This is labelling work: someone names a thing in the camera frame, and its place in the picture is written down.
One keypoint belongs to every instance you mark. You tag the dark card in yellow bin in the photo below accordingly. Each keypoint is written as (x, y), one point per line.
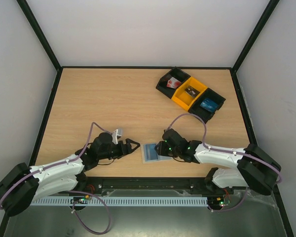
(192, 91)

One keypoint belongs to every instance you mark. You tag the black bin with blue card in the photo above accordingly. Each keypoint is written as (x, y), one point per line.
(202, 113)

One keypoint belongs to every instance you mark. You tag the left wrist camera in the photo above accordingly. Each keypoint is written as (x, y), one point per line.
(116, 135)

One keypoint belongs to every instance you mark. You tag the white slotted cable duct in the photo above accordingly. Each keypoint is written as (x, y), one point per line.
(123, 201)

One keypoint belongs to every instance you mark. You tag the black bin with red card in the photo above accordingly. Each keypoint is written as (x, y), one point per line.
(176, 73)

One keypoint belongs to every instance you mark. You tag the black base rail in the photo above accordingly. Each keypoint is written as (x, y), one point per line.
(195, 186)

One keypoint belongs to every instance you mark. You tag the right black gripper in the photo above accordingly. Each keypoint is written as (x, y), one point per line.
(163, 147)

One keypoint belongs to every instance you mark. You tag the yellow bin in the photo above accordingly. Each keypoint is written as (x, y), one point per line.
(184, 100)

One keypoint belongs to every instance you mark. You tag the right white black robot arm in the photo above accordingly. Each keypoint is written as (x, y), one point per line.
(248, 167)

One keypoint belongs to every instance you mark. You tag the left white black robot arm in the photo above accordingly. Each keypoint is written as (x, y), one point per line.
(25, 184)

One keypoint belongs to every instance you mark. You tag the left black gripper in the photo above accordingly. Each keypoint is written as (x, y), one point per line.
(122, 151)

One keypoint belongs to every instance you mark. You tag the red white card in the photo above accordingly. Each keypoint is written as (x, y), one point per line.
(173, 83)

